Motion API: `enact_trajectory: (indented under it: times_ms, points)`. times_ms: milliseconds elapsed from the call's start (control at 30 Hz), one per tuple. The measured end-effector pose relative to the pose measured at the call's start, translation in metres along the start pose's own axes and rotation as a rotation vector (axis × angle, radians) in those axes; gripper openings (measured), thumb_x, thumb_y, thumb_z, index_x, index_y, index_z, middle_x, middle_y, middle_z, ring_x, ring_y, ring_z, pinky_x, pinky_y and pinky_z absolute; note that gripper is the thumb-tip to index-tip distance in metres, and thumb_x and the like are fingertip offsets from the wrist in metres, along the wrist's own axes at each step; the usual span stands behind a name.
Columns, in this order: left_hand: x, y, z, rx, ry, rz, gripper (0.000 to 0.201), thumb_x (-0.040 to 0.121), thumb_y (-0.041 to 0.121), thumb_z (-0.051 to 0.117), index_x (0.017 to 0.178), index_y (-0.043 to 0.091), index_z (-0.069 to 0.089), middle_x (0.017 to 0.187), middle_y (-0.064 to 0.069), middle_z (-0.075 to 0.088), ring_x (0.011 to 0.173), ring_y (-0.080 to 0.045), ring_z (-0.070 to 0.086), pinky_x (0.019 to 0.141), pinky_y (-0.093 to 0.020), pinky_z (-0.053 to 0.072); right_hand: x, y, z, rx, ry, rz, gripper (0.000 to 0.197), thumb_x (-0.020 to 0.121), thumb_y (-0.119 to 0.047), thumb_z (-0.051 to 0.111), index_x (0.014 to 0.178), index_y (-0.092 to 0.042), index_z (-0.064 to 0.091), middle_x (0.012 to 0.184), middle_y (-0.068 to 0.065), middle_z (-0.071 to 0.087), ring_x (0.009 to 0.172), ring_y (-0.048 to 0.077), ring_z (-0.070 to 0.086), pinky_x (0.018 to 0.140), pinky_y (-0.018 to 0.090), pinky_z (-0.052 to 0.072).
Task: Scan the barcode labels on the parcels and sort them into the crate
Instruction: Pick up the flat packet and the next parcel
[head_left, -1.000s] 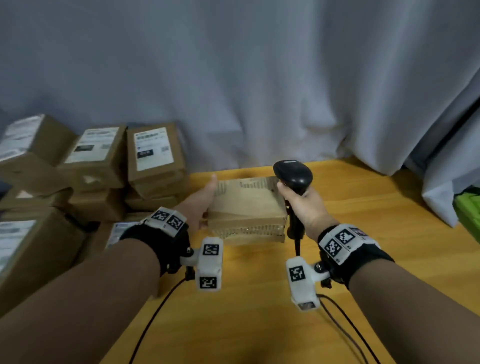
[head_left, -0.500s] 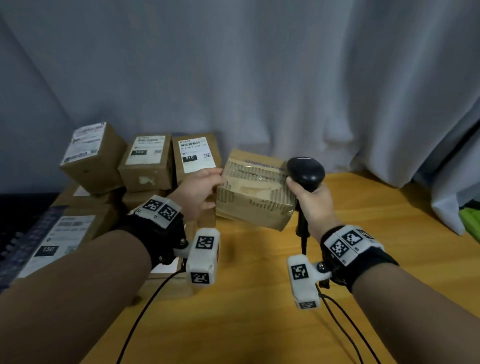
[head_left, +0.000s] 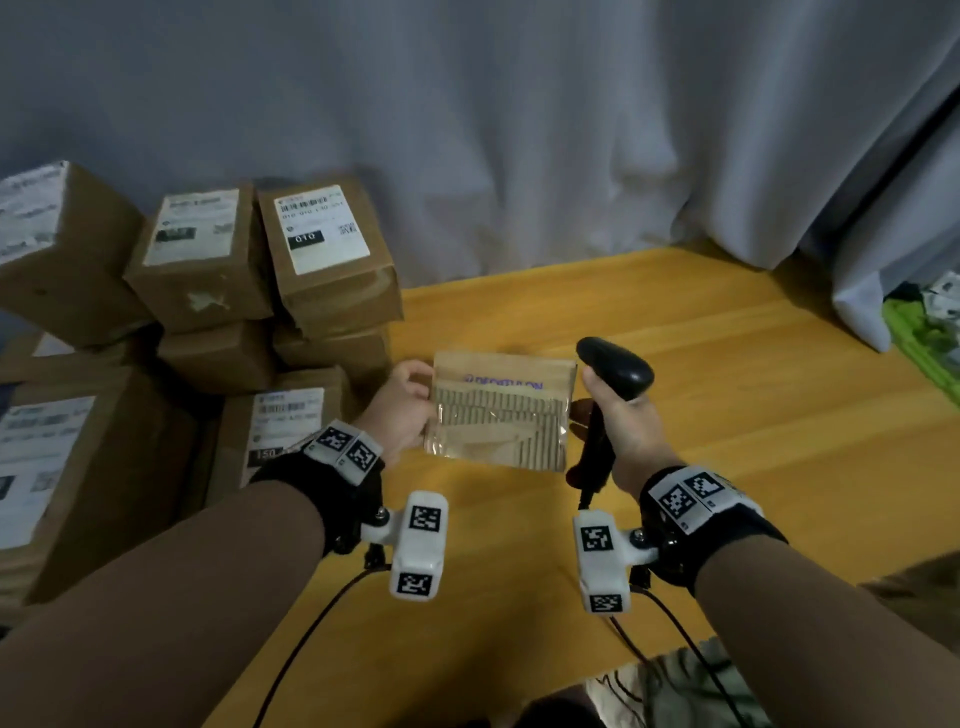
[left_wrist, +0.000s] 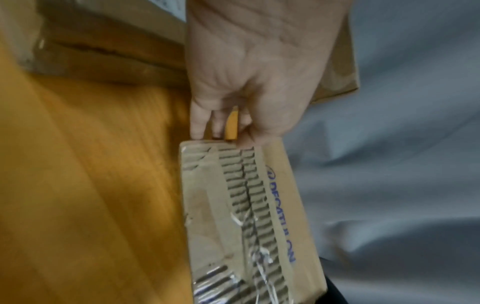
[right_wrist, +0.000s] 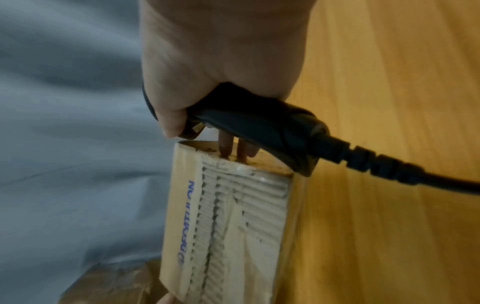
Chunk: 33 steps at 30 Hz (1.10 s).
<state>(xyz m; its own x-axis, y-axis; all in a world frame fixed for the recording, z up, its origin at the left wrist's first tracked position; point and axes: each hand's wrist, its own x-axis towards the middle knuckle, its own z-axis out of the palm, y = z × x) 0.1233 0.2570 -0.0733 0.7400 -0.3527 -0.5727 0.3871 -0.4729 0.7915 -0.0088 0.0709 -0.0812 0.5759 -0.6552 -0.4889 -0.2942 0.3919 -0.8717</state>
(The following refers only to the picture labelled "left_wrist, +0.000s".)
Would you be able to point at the person's left hand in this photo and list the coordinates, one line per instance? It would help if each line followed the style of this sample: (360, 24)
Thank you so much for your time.
(262, 59)

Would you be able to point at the printed cardboard box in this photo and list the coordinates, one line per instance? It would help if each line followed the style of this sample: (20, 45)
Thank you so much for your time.
(210, 207)

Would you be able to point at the grey curtain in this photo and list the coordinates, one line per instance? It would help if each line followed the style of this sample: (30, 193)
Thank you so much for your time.
(412, 118)

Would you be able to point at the black barcode scanner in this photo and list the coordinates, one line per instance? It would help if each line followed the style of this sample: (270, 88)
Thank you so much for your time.
(335, 291)

